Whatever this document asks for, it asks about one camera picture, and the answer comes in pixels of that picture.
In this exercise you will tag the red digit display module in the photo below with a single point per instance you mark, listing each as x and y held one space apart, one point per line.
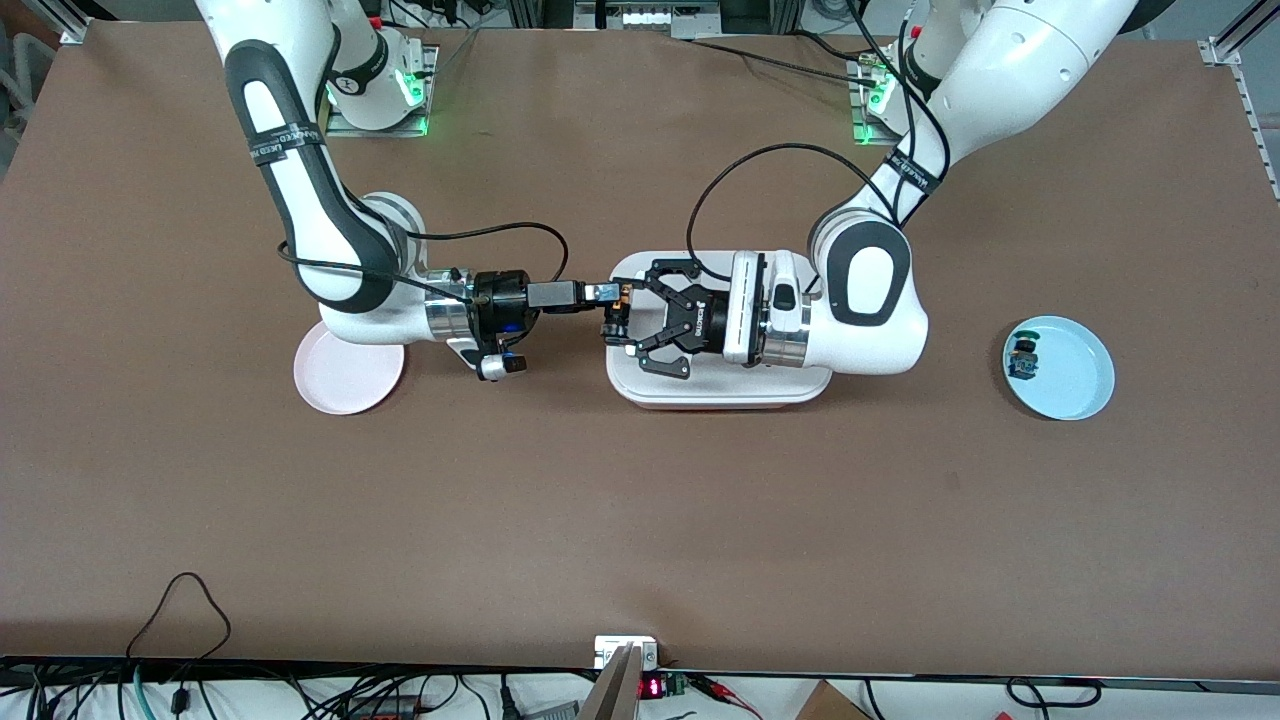
652 687

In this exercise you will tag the aluminium frame rack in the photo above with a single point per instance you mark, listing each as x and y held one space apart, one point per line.
760 15

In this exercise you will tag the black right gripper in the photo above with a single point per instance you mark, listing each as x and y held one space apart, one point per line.
499 298

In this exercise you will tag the aluminium extrusion rail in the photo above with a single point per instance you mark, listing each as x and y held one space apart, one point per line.
1255 110
68 20

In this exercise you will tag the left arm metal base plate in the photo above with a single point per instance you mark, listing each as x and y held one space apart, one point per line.
858 120

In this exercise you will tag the pink round plate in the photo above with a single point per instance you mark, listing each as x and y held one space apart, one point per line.
345 385

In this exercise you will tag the aluminium profile bar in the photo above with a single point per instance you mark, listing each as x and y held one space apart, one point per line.
615 690

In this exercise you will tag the light blue round plate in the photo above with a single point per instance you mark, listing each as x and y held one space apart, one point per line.
1075 375

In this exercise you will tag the white socket box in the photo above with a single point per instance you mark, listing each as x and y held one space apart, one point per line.
612 648

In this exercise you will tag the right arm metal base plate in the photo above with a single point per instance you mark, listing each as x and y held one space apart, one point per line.
431 70

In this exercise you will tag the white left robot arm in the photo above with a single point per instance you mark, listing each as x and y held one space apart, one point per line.
860 340

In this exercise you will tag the green-capped blue push-button switch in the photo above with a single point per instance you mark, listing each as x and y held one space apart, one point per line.
1024 360

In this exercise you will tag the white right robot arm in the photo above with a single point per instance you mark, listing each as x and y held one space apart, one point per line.
300 190

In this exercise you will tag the brown cardboard box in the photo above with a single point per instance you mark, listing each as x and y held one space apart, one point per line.
830 705

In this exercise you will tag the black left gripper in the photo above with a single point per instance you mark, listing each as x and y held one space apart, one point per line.
703 321

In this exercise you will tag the white lunch box grey clips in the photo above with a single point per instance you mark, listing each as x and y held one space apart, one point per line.
720 388

